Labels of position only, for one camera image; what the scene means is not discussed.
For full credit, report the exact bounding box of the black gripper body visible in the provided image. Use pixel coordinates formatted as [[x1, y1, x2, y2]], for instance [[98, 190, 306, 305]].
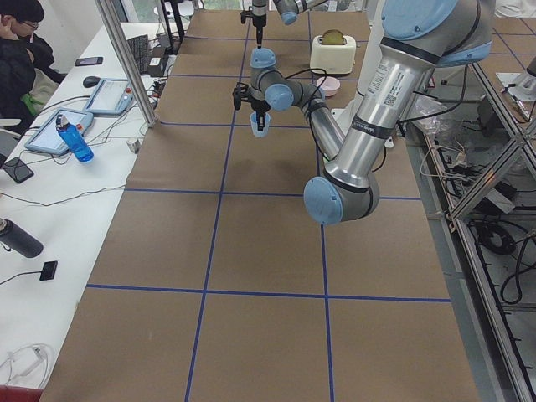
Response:
[[251, 0, 268, 28], [248, 85, 269, 112]]

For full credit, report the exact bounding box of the light blue cup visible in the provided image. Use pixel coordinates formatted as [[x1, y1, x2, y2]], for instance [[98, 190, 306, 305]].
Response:
[[250, 111, 271, 138]]

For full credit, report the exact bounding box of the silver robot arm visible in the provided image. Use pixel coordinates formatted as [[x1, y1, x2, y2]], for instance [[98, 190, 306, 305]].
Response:
[[240, 0, 323, 48], [244, 1, 496, 224]]

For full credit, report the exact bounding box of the pink bowl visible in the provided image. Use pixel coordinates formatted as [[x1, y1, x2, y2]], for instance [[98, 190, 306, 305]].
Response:
[[316, 76, 341, 97]]

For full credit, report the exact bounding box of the toast slice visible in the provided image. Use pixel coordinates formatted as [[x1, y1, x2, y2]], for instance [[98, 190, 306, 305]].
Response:
[[321, 29, 345, 46]]

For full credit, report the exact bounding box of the cream toaster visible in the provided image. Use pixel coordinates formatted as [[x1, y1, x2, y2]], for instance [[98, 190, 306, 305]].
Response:
[[310, 35, 357, 75]]

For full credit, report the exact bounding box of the black keyboard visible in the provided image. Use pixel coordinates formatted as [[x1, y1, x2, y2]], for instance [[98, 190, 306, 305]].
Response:
[[126, 34, 150, 75]]

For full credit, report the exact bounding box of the far teach pendant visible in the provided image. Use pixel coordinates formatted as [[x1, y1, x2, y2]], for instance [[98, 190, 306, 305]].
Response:
[[83, 78, 133, 116]]

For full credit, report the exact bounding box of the teach pendant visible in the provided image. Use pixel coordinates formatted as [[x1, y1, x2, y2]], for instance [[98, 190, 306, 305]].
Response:
[[24, 108, 94, 156], [83, 78, 133, 116]]

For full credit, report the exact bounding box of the black computer mouse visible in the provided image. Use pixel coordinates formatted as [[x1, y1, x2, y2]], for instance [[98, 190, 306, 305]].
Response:
[[82, 75, 101, 88]]

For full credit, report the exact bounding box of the blue water bottle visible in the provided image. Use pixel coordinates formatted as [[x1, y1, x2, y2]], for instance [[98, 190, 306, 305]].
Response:
[[55, 114, 94, 162]]

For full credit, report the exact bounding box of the near teach pendant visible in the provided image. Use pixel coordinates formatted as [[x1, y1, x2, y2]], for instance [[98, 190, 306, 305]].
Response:
[[24, 108, 94, 156]]

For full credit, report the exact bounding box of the seated person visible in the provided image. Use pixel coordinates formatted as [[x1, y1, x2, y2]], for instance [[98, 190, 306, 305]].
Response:
[[1, 0, 64, 134]]

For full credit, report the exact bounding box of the black smartphone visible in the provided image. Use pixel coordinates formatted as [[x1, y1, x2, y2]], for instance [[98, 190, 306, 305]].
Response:
[[2, 157, 34, 183]]

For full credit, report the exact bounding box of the black thermos bottle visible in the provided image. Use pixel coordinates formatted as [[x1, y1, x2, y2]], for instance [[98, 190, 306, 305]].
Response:
[[1, 219, 44, 258]]

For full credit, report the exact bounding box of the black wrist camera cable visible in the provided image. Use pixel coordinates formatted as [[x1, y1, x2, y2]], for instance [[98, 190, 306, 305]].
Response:
[[282, 67, 327, 106]]

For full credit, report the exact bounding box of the aluminium frame post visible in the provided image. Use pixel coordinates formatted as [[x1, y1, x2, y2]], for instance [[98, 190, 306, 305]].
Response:
[[95, 0, 157, 128]]

